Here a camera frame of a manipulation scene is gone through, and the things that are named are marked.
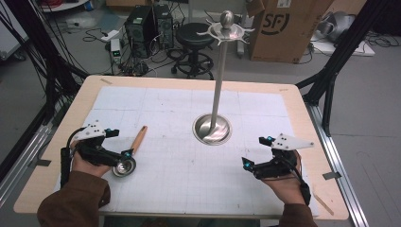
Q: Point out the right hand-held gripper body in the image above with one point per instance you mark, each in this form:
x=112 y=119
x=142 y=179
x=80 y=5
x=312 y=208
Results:
x=280 y=164

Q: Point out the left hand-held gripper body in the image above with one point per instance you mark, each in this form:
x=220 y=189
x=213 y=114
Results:
x=94 y=153

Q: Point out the metal utensil rack with hooks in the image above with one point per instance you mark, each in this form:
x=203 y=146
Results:
x=212 y=129

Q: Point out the person's left hand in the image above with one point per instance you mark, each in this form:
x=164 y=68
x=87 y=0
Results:
x=86 y=168

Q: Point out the person's right hand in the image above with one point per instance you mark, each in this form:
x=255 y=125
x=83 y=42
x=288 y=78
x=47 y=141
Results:
x=285 y=189

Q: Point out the grey tape piece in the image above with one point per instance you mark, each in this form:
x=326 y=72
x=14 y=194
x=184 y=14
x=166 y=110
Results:
x=332 y=175
x=43 y=163

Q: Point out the thin wooden stick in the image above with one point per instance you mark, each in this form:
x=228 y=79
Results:
x=324 y=204

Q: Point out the white grid mat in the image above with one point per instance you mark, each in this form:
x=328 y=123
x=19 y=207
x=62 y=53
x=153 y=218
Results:
x=189 y=176

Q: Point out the light wooden table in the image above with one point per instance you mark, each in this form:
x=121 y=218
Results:
x=41 y=189

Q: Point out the white device with green display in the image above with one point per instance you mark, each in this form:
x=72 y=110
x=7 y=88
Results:
x=115 y=50

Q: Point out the white power strip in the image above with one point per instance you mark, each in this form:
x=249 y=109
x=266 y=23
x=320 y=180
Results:
x=109 y=35

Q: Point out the brown cardboard box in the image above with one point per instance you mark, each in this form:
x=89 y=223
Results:
x=283 y=38

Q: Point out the large black computer tower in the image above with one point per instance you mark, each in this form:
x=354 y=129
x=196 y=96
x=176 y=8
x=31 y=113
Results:
x=140 y=31

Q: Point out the slim black computer tower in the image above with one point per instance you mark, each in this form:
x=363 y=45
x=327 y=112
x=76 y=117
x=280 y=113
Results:
x=164 y=26

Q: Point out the black round stool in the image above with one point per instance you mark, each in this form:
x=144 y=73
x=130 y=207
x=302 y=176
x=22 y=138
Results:
x=194 y=34

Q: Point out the grey rounded casing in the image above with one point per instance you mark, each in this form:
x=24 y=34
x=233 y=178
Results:
x=335 y=26

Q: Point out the aluminium rail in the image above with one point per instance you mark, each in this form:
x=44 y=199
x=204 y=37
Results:
x=22 y=167
x=337 y=164

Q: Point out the black metal frame stand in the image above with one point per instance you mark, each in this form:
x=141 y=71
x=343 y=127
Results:
x=334 y=63

